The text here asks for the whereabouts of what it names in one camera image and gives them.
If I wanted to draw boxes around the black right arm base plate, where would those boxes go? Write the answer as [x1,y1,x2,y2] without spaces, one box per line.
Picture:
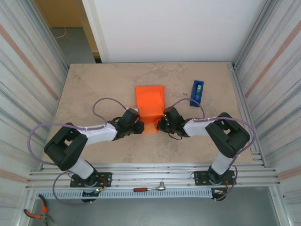
[194,169,237,186]

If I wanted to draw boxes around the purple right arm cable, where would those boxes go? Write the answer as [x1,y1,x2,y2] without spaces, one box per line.
[168,98,256,202]

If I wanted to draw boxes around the grey slotted cable duct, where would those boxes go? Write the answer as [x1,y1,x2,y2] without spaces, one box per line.
[35,189,214,200]

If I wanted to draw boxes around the orange floor cable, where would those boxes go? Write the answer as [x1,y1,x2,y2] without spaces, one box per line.
[54,27,68,40]

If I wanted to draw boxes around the orange-handled pliers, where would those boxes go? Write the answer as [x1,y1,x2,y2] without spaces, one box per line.
[23,194,56,224]

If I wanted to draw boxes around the orange wrapping paper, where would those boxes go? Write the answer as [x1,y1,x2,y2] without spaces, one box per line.
[135,84,165,135]

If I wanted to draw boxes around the red-handled ratchet wrench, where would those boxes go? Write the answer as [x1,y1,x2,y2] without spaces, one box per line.
[133,181,167,193]

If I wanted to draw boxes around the aluminium side rail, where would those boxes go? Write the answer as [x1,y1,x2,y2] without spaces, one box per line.
[227,61,268,168]

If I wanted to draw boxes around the blue tape dispenser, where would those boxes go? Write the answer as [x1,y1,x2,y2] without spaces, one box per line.
[189,80,205,108]

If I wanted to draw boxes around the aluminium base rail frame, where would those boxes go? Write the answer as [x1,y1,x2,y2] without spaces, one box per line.
[25,163,282,189]

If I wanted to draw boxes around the white door frame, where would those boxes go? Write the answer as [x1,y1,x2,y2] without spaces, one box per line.
[81,0,111,64]

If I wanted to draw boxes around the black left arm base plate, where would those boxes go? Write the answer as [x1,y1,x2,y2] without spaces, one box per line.
[70,172,112,188]

